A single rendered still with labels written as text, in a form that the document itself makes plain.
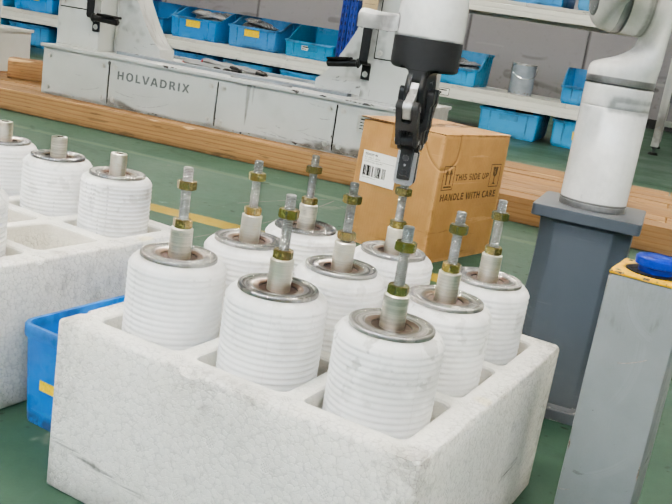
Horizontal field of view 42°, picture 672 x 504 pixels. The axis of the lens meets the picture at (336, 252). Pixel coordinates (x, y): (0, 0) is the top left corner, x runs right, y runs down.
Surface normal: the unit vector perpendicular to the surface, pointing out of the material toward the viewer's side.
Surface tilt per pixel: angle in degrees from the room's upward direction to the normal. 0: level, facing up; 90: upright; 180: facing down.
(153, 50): 90
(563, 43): 90
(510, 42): 90
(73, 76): 90
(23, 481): 0
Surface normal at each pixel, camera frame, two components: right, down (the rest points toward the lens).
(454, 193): 0.76, 0.27
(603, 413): -0.50, 0.14
